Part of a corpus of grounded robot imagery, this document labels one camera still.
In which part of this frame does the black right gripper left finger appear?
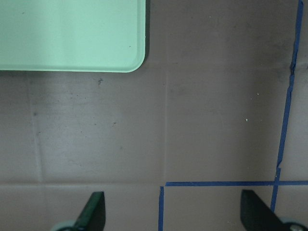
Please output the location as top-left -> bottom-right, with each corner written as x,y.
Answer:
72,192 -> 106,231

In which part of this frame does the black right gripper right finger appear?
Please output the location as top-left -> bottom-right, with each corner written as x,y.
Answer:
240,190 -> 289,231

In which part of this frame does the mint green plastic tray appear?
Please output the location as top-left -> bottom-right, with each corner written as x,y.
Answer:
0,0 -> 146,73

